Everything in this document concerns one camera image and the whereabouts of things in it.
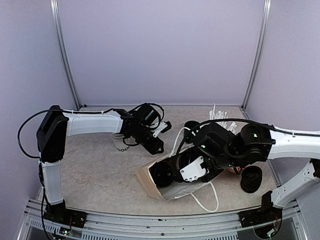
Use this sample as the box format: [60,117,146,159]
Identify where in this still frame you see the stack of black cup sleeves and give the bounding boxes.
[183,120,199,144]

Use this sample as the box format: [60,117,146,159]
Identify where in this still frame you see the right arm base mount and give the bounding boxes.
[238,190,283,228]

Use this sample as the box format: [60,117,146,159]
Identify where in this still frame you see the left aluminium corner post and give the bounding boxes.
[50,0,82,110]

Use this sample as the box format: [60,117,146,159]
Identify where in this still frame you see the brown paper bag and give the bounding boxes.
[134,126,220,213]

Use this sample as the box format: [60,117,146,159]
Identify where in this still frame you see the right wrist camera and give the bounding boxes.
[179,156,208,183]

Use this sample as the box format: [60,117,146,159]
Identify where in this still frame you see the right aluminium corner post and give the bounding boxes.
[241,0,272,112]

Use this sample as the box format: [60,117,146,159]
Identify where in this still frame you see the stack of white paper cups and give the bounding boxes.
[110,133,130,153]

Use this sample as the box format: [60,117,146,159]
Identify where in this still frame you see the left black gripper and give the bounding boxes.
[130,123,165,155]

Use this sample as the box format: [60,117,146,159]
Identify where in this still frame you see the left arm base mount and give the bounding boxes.
[43,200,87,229]

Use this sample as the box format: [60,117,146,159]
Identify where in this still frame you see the aluminium corner post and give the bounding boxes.
[50,0,82,110]
[241,0,272,112]

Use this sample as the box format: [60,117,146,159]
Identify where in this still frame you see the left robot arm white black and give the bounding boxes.
[17,103,171,223]

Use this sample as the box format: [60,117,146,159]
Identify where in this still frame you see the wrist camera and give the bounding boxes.
[153,121,172,138]
[179,156,208,183]

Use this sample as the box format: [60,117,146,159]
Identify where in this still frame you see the aluminium front frame rail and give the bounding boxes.
[17,197,308,240]

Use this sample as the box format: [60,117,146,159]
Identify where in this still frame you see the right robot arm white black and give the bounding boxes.
[173,119,320,222]

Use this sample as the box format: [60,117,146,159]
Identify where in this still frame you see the stack of black cup lids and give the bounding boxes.
[240,165,263,194]

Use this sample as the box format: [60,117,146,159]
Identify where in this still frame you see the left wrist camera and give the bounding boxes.
[153,121,172,138]

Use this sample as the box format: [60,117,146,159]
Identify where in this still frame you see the red white patterned bowl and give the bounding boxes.
[228,166,242,175]

